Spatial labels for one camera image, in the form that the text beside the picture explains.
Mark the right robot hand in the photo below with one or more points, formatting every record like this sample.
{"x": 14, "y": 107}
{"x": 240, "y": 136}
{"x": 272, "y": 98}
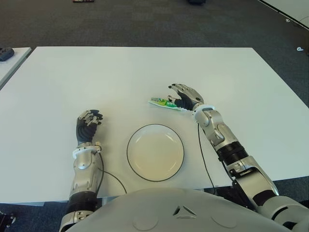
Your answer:
{"x": 189, "y": 97}

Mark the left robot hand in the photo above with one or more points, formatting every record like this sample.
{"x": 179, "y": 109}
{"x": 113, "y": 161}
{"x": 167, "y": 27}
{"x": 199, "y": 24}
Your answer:
{"x": 85, "y": 130}

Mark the green white toothpaste tube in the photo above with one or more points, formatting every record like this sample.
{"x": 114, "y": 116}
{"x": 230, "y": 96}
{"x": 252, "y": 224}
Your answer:
{"x": 159, "y": 102}

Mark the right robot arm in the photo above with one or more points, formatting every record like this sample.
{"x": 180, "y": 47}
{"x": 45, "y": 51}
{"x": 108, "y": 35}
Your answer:
{"x": 222, "y": 130}

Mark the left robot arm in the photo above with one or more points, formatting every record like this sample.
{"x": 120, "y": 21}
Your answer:
{"x": 84, "y": 169}

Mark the white plate black rim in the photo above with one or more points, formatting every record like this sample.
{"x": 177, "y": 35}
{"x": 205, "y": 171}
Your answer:
{"x": 155, "y": 154}

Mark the dark chair base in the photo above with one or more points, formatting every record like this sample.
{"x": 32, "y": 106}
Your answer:
{"x": 196, "y": 1}

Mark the white side table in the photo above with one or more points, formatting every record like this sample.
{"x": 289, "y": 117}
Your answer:
{"x": 14, "y": 62}

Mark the black handheld controller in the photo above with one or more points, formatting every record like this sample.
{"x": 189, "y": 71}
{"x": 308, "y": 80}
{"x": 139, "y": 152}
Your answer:
{"x": 6, "y": 53}

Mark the grey robot torso shell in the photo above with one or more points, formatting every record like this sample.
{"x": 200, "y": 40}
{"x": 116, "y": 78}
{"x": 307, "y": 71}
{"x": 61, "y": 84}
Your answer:
{"x": 181, "y": 212}

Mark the black device under table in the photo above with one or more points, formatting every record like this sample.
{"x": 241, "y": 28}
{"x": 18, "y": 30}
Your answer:
{"x": 6, "y": 218}

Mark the small white floor object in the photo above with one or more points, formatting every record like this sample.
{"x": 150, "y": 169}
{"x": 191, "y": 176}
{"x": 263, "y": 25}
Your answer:
{"x": 299, "y": 48}

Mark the white background desk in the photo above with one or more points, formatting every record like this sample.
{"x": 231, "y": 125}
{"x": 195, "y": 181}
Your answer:
{"x": 294, "y": 9}

